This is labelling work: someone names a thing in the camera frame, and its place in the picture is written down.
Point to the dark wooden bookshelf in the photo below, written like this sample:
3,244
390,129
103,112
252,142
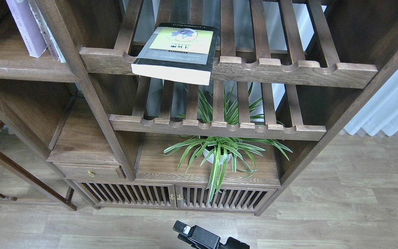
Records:
301,70

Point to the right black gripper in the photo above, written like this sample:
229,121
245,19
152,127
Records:
200,238

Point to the upright book worn spine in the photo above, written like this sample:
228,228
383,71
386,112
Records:
50,41

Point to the green spider plant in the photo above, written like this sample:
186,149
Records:
221,151

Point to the white curtain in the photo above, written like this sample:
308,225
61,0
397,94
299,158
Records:
379,116

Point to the black yellow thick book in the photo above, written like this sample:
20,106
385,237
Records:
178,52

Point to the lavender white book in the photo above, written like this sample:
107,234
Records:
28,27

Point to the brass drawer knob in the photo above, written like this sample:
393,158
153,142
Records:
90,173

